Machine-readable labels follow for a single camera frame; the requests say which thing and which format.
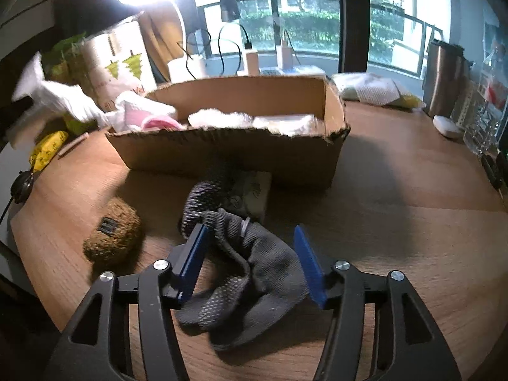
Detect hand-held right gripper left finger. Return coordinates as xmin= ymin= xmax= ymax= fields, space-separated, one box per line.
xmin=43 ymin=224 xmax=211 ymax=381

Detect cardboard box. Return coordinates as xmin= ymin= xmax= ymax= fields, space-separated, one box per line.
xmin=105 ymin=75 xmax=352 ymax=192

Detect white plastic bag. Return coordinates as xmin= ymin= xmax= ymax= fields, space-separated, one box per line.
xmin=331 ymin=72 xmax=422 ymax=109

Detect balcony railing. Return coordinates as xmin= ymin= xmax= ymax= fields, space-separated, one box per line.
xmin=197 ymin=0 xmax=444 ymax=78

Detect yellow packet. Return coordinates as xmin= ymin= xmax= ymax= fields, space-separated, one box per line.
xmin=29 ymin=130 xmax=71 ymax=174

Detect black cable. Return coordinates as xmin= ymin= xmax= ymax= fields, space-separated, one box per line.
xmin=178 ymin=21 xmax=253 ymax=79

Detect white desk lamp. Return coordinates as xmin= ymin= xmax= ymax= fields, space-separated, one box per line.
xmin=110 ymin=0 xmax=209 ymax=84

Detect beige paper strip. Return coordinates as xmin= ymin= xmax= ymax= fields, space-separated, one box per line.
xmin=57 ymin=132 xmax=95 ymax=160

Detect black object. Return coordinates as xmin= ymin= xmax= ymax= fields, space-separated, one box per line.
xmin=481 ymin=152 xmax=508 ymax=200

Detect white soft cloth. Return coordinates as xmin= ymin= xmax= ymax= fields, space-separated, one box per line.
xmin=107 ymin=91 xmax=178 ymax=133

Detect white earbud case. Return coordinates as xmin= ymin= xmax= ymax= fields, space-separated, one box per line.
xmin=432 ymin=115 xmax=464 ymax=140

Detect dark door frame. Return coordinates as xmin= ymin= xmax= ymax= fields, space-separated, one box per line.
xmin=337 ymin=0 xmax=371 ymax=74

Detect white paper towel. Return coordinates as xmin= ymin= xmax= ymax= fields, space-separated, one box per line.
xmin=11 ymin=53 xmax=110 ymax=149

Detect green plastic bag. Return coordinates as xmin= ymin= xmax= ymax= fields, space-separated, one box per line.
xmin=41 ymin=33 xmax=101 ymax=136

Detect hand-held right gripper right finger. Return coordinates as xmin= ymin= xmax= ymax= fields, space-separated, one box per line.
xmin=293 ymin=224 xmax=463 ymax=381

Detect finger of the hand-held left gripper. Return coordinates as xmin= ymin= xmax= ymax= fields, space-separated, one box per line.
xmin=0 ymin=97 xmax=35 ymax=149

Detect white charger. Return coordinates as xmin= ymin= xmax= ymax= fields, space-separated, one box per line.
xmin=242 ymin=49 xmax=261 ymax=77
xmin=275 ymin=45 xmax=295 ymax=70

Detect brown plush toy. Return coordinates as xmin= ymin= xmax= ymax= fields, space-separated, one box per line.
xmin=82 ymin=197 xmax=144 ymax=265

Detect black round earpiece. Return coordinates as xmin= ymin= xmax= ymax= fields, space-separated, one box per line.
xmin=0 ymin=170 xmax=35 ymax=225

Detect clear water bottle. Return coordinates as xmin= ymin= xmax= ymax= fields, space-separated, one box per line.
xmin=462 ymin=20 xmax=508 ymax=156

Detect steel thermos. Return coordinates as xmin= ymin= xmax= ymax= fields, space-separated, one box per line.
xmin=422 ymin=38 xmax=471 ymax=118

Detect white bubbly cloth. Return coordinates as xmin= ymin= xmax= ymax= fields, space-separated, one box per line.
xmin=187 ymin=107 xmax=255 ymax=129

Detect white fluffy socks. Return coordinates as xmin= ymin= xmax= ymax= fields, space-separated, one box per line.
xmin=253 ymin=113 xmax=319 ymax=136

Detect pack of paper cups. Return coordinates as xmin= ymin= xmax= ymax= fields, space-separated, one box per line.
xmin=81 ymin=19 xmax=158 ymax=112

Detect blue and white box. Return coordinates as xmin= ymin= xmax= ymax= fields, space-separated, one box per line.
xmin=259 ymin=65 xmax=327 ymax=79

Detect pink plush toy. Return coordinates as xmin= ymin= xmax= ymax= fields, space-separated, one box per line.
xmin=140 ymin=114 xmax=185 ymax=131

